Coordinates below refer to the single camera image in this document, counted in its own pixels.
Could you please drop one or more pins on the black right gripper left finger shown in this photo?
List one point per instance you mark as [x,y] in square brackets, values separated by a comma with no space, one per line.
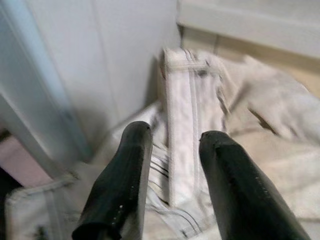
[117,180]

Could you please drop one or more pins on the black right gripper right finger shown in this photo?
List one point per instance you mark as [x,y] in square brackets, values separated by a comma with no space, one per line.
[240,185]

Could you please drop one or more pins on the white washing machine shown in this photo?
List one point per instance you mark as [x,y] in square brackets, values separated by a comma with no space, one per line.
[75,62]

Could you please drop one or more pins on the beige cloth garment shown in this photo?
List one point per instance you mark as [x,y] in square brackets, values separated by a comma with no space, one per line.
[272,140]

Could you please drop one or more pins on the white baseboard cabinet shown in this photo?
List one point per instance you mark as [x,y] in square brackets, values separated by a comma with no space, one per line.
[250,25]

